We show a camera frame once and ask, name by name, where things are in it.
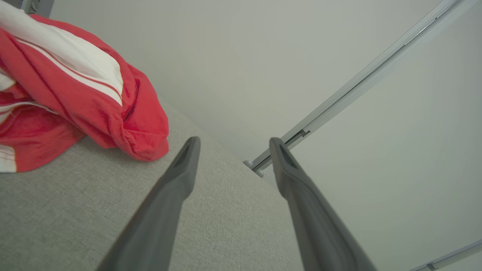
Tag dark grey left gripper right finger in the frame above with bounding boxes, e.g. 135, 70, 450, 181
269, 137, 378, 271

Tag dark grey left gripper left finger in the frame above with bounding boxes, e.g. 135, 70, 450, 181
96, 137, 201, 271

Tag red jersey with black number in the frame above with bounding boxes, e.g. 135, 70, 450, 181
0, 0, 170, 162

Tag red shorts with white stripes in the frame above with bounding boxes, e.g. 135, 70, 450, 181
0, 68, 85, 174

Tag grey metal partition post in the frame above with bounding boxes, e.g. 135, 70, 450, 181
252, 0, 479, 172
409, 239, 482, 271

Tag grey metal frame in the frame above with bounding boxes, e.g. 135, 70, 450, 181
3, 0, 55, 18

